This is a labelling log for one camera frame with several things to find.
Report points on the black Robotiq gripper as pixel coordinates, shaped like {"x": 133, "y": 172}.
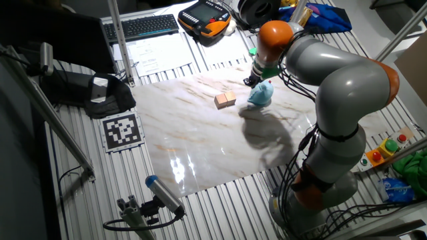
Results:
{"x": 257, "y": 77}

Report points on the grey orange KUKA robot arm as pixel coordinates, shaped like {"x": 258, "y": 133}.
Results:
{"x": 350, "y": 90}

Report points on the wooden coin holder block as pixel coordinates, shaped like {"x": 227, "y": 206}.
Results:
{"x": 224, "y": 100}

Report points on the white printed paper sheet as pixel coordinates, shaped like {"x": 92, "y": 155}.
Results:
{"x": 160, "y": 53}
{"x": 227, "y": 50}

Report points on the white round object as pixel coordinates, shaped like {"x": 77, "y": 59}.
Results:
{"x": 230, "y": 28}

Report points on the black filament spool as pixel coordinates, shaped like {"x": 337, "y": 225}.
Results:
{"x": 257, "y": 11}

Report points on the marble pattern table mat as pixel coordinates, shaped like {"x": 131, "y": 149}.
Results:
{"x": 200, "y": 140}

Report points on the black orange teach pendant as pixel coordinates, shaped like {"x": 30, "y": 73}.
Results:
{"x": 203, "y": 16}

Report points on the gold coloured box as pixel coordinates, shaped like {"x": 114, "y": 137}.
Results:
{"x": 305, "y": 16}

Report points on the yellow toy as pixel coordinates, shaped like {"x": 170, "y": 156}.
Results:
{"x": 289, "y": 2}

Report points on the blue cloth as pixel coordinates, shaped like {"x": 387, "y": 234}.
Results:
{"x": 330, "y": 20}

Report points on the black computer keyboard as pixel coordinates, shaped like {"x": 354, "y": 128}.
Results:
{"x": 140, "y": 26}

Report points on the black fabric bag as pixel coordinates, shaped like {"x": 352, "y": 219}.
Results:
{"x": 116, "y": 103}

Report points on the white control box small buttons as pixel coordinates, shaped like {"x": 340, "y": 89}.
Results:
{"x": 363, "y": 163}

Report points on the black white fiducial marker board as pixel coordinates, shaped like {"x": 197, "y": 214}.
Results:
{"x": 121, "y": 131}

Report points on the orange box red button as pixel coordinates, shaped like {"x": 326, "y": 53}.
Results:
{"x": 376, "y": 157}

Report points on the yellow box green button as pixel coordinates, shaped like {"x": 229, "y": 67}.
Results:
{"x": 388, "y": 147}

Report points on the silver grey flat device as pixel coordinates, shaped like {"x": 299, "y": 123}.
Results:
{"x": 99, "y": 89}

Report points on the long aluminium profile strut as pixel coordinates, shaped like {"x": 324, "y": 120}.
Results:
{"x": 407, "y": 150}
{"x": 50, "y": 115}
{"x": 400, "y": 33}

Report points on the grey box red button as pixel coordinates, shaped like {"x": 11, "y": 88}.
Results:
{"x": 401, "y": 138}

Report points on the brown cardboard box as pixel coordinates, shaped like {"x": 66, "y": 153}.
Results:
{"x": 413, "y": 73}

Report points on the blue plastic bag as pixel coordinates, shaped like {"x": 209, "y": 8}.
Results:
{"x": 397, "y": 191}

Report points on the green cloth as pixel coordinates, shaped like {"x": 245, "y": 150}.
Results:
{"x": 413, "y": 173}

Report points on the black case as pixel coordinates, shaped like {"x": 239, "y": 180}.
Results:
{"x": 66, "y": 86}

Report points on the black laptop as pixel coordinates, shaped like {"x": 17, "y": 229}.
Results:
{"x": 66, "y": 36}

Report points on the slim aluminium post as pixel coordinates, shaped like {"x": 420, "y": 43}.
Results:
{"x": 299, "y": 10}

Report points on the aluminium profile post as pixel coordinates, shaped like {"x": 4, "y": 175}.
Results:
{"x": 120, "y": 40}

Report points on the silver camera with blue cap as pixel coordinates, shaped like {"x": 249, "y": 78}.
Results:
{"x": 163, "y": 195}

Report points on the black camera clamp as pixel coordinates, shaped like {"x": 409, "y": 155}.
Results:
{"x": 149, "y": 209}

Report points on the short aluminium profile bracket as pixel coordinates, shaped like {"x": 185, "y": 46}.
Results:
{"x": 131, "y": 213}

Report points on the silver grey camera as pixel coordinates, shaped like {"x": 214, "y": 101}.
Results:
{"x": 46, "y": 56}

